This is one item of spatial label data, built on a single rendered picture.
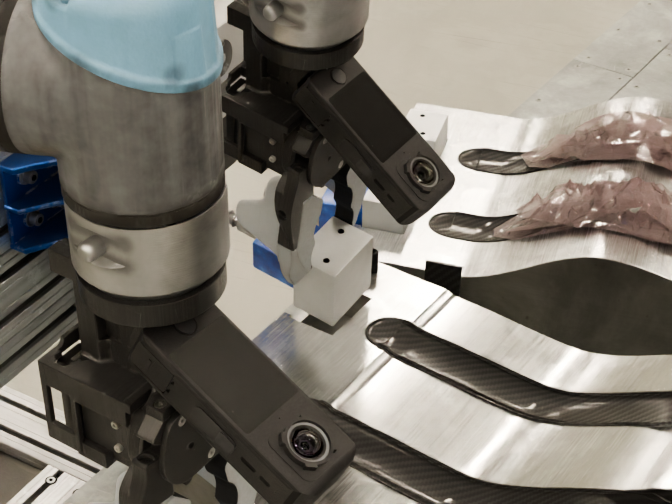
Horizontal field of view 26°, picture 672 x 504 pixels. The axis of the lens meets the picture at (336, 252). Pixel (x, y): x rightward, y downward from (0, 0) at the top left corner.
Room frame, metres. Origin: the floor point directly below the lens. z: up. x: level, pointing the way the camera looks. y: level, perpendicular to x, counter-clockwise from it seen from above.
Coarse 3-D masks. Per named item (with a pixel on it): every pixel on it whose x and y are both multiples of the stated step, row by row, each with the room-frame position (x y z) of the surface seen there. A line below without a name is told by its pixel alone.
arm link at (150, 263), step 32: (224, 192) 0.55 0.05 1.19; (96, 224) 0.53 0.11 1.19; (192, 224) 0.53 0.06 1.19; (224, 224) 0.55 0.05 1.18; (96, 256) 0.52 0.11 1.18; (128, 256) 0.52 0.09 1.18; (160, 256) 0.52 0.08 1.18; (192, 256) 0.53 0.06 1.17; (224, 256) 0.55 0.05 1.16; (128, 288) 0.52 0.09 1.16; (160, 288) 0.52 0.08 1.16; (192, 288) 0.54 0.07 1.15
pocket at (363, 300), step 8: (360, 304) 0.87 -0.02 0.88; (304, 312) 0.87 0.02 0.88; (352, 312) 0.87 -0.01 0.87; (304, 320) 0.86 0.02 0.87; (312, 320) 0.87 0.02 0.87; (320, 320) 0.87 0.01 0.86; (344, 320) 0.87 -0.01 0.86; (320, 328) 0.86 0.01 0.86; (328, 328) 0.86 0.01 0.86; (336, 328) 0.86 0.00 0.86
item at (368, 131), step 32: (352, 64) 0.83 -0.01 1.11; (320, 96) 0.79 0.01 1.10; (352, 96) 0.80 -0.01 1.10; (384, 96) 0.82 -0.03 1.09; (320, 128) 0.79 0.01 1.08; (352, 128) 0.78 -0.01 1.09; (384, 128) 0.79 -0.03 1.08; (352, 160) 0.78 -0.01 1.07; (384, 160) 0.77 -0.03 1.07; (416, 160) 0.78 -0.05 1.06; (384, 192) 0.77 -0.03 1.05; (416, 192) 0.76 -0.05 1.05; (448, 192) 0.78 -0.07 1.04
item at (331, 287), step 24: (336, 240) 0.85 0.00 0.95; (360, 240) 0.85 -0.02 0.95; (264, 264) 0.86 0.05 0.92; (312, 264) 0.83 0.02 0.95; (336, 264) 0.83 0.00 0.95; (360, 264) 0.85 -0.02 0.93; (312, 288) 0.83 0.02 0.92; (336, 288) 0.82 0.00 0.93; (360, 288) 0.85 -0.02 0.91; (312, 312) 0.84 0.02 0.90; (336, 312) 0.83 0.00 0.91
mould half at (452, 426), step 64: (448, 320) 0.84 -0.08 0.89; (320, 384) 0.77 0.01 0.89; (384, 384) 0.77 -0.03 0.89; (448, 384) 0.77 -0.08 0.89; (576, 384) 0.77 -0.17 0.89; (640, 384) 0.75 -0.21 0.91; (448, 448) 0.71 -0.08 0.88; (512, 448) 0.71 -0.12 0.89; (576, 448) 0.69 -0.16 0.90; (640, 448) 0.67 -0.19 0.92
